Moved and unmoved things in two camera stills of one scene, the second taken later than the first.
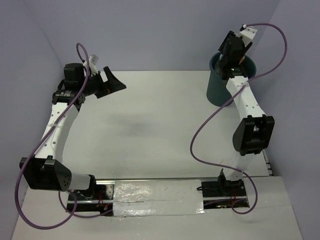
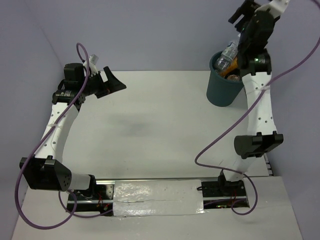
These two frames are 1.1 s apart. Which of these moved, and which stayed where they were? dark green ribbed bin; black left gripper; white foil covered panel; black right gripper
Moved: black right gripper
Stayed: dark green ribbed bin; white foil covered panel; black left gripper
